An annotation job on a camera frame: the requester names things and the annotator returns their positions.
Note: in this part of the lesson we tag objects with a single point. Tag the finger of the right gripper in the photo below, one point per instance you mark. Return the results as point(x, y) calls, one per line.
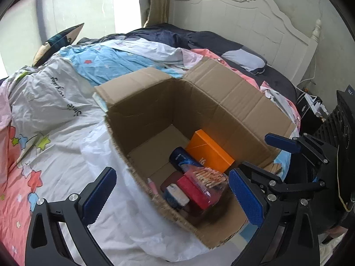
point(282, 143)
point(252, 174)

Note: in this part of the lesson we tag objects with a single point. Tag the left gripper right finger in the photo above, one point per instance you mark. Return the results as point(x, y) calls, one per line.
point(286, 233)

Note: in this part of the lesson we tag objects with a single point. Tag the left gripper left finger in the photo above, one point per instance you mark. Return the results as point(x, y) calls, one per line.
point(45, 244)

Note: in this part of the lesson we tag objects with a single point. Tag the cotton swab packet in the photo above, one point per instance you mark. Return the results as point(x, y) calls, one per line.
point(207, 179)

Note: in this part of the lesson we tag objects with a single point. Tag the orange gift box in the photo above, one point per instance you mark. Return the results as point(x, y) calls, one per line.
point(208, 153)

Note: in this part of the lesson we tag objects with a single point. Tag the red square box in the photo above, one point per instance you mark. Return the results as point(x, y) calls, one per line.
point(202, 199)

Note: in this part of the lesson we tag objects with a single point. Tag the maroon zip case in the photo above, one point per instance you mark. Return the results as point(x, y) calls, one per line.
point(191, 208)

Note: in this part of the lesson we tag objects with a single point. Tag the dark blue shampoo bottle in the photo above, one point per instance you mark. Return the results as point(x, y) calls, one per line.
point(180, 157)

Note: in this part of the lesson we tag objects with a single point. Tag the pink cream tube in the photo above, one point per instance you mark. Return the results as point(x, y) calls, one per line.
point(152, 187)

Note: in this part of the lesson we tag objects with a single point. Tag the starry night tissue pack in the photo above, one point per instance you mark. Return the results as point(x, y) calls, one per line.
point(175, 197)

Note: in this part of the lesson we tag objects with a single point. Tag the brown cardboard box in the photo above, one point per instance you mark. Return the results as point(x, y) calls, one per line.
point(150, 113)

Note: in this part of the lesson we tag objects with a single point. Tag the cartoon star bed sheet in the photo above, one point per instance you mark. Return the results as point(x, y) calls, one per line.
point(54, 108)

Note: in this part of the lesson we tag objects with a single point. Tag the navy blue blanket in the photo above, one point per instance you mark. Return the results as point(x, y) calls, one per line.
point(236, 55)

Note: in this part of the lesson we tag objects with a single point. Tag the pink crumpled sheet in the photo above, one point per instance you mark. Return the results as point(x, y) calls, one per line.
point(5, 110)

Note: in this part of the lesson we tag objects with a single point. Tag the white carved headboard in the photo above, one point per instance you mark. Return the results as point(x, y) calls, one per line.
point(257, 24)

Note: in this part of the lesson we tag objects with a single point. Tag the dark patterned pillow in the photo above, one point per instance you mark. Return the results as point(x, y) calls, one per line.
point(55, 43)

